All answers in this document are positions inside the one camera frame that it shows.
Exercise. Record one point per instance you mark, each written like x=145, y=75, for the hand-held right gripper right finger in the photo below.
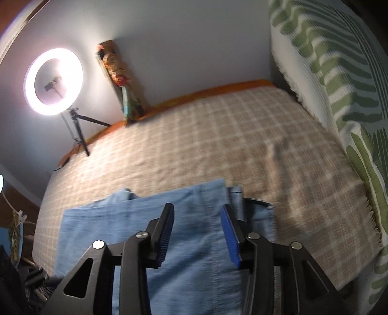
x=230, y=239

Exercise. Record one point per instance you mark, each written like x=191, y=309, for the dark clutter pile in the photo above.
x=27, y=284

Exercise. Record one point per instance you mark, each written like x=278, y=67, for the wooden door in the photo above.
x=15, y=18

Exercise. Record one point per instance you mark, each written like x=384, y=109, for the small black tripod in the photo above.
x=74, y=121

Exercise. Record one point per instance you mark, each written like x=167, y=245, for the folded stand with patterned cloth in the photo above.
x=116, y=72

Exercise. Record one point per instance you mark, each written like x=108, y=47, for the blue chair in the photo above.
x=4, y=239

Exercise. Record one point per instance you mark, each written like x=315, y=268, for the white gooseneck desk lamp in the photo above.
x=1, y=184

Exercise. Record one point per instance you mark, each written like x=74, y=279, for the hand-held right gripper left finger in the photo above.
x=163, y=242

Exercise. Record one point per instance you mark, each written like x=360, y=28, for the orange bed sheet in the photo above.
x=182, y=98

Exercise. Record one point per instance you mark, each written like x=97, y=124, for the leopard print cloth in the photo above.
x=14, y=236

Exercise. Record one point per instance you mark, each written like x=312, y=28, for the beige checked bed blanket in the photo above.
x=227, y=136

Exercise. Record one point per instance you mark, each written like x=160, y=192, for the light blue denim pants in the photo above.
x=194, y=272

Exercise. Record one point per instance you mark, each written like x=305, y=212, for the green and white patterned throw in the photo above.
x=348, y=75

